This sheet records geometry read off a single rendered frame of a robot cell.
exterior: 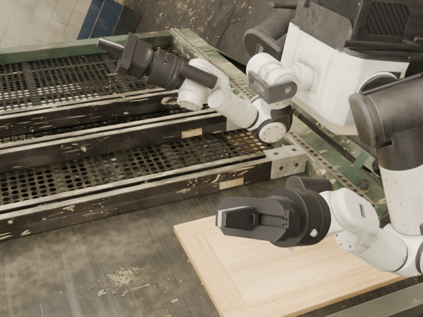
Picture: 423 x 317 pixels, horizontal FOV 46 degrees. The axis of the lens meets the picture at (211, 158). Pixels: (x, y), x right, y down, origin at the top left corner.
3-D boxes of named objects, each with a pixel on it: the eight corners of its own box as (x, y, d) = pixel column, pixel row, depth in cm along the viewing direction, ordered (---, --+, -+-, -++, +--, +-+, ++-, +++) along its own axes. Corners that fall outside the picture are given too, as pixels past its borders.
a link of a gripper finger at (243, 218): (219, 206, 65) (250, 206, 69) (218, 231, 64) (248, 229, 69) (230, 207, 64) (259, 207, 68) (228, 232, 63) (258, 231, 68)
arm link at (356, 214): (298, 234, 82) (345, 258, 89) (345, 216, 76) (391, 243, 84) (294, 199, 86) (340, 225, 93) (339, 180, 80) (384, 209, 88)
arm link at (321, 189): (274, 256, 80) (312, 252, 88) (330, 236, 74) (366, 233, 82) (254, 190, 84) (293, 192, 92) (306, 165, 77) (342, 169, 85)
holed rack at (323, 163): (379, 208, 137) (379, 207, 137) (370, 211, 136) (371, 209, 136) (175, 29, 265) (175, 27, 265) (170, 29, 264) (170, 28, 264)
